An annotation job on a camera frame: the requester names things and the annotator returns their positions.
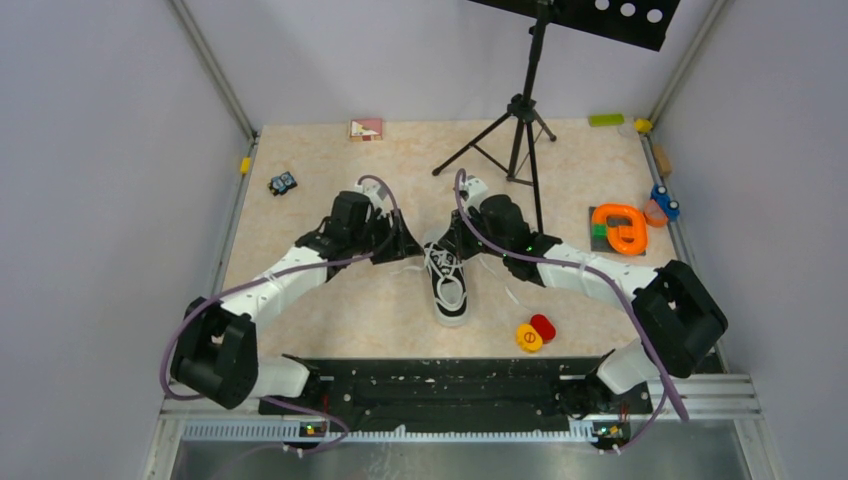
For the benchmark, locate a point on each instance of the green rectangular block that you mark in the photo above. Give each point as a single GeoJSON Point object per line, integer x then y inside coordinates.
{"type": "Point", "coordinates": [605, 120]}

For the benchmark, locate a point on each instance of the red plastic cylinder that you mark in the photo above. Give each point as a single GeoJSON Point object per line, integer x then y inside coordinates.
{"type": "Point", "coordinates": [544, 327]}

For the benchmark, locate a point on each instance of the wooden block on frame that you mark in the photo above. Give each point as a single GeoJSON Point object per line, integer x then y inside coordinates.
{"type": "Point", "coordinates": [663, 163]}

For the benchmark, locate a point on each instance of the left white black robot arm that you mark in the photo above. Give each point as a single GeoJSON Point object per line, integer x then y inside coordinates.
{"type": "Point", "coordinates": [215, 355]}

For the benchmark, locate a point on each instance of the dark grey square plate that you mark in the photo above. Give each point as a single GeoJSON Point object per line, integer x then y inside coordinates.
{"type": "Point", "coordinates": [596, 242]}

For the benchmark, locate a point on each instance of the blue toy car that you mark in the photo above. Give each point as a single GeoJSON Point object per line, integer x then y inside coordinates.
{"type": "Point", "coordinates": [669, 206]}

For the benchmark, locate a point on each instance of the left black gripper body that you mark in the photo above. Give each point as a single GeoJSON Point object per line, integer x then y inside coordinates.
{"type": "Point", "coordinates": [377, 229]}

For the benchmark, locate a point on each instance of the black tripod stand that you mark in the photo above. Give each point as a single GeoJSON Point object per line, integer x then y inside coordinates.
{"type": "Point", "coordinates": [522, 108]}

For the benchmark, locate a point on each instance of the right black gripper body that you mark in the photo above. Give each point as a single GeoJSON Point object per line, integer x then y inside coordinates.
{"type": "Point", "coordinates": [465, 243]}

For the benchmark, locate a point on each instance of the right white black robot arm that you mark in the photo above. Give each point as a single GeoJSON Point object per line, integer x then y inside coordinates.
{"type": "Point", "coordinates": [677, 320]}

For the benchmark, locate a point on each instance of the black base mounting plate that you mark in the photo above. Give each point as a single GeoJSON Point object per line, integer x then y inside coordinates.
{"type": "Point", "coordinates": [464, 395]}

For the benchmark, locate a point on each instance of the yellow plastic cylinder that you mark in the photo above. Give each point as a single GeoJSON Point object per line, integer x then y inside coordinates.
{"type": "Point", "coordinates": [528, 339]}

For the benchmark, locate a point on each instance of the white shoelace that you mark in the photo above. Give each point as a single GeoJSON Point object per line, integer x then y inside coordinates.
{"type": "Point", "coordinates": [447, 276]}

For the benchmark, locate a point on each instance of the small blue black toy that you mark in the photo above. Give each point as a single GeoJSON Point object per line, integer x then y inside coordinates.
{"type": "Point", "coordinates": [282, 183]}

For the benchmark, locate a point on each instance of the yellow corner block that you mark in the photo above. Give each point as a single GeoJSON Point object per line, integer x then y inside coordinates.
{"type": "Point", "coordinates": [643, 125]}

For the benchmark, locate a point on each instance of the orange translucent cup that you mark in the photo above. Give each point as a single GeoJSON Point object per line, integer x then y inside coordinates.
{"type": "Point", "coordinates": [654, 215]}

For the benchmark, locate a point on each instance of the black perforated stand tray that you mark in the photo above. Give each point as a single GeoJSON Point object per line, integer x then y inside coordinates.
{"type": "Point", "coordinates": [640, 23]}

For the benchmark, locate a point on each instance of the pink tangram puzzle box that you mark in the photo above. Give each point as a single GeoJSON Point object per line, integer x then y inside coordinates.
{"type": "Point", "coordinates": [366, 129]}

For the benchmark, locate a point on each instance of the black white canvas sneaker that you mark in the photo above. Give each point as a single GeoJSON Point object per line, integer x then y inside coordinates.
{"type": "Point", "coordinates": [435, 235]}

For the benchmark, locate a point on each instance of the white slotted cable duct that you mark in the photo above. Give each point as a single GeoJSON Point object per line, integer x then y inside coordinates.
{"type": "Point", "coordinates": [287, 431]}

